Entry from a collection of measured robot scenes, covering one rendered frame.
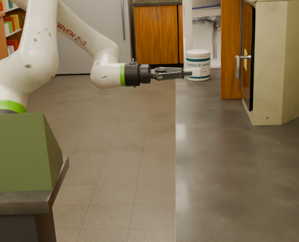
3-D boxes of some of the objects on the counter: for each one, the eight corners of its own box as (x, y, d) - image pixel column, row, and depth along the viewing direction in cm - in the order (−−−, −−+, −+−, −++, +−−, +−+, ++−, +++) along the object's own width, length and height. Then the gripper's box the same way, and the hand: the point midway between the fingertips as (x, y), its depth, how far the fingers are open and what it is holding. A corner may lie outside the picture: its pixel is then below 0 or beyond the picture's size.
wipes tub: (209, 75, 264) (209, 48, 259) (211, 80, 252) (211, 53, 247) (186, 76, 265) (185, 49, 260) (186, 81, 253) (185, 54, 248)
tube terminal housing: (297, 100, 213) (309, -86, 188) (318, 124, 182) (335, -94, 157) (242, 101, 215) (245, -83, 189) (252, 125, 184) (259, -90, 159)
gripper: (138, 68, 178) (201, 66, 176) (140, 61, 190) (200, 59, 188) (139, 88, 180) (202, 86, 179) (142, 79, 193) (200, 77, 191)
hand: (192, 72), depth 184 cm, fingers closed
